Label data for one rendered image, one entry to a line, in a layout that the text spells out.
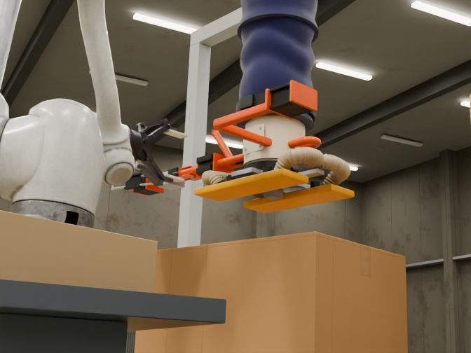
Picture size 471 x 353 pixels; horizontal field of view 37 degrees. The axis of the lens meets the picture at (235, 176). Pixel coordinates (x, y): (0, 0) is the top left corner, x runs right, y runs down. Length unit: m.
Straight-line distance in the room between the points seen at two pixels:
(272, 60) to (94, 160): 0.79
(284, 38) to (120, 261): 1.00
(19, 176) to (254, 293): 0.64
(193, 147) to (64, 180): 4.07
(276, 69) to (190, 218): 3.34
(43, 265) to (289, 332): 0.64
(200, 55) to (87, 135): 4.31
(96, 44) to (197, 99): 3.77
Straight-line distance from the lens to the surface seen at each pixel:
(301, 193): 1.96
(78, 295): 1.11
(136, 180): 2.40
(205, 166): 2.13
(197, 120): 5.44
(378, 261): 1.81
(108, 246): 1.22
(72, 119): 1.36
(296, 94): 1.58
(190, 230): 5.21
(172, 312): 1.15
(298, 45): 2.04
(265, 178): 1.79
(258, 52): 2.03
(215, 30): 5.55
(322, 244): 1.62
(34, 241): 1.19
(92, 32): 1.75
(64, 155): 1.32
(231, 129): 1.82
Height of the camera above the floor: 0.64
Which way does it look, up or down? 15 degrees up
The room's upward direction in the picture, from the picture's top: 2 degrees clockwise
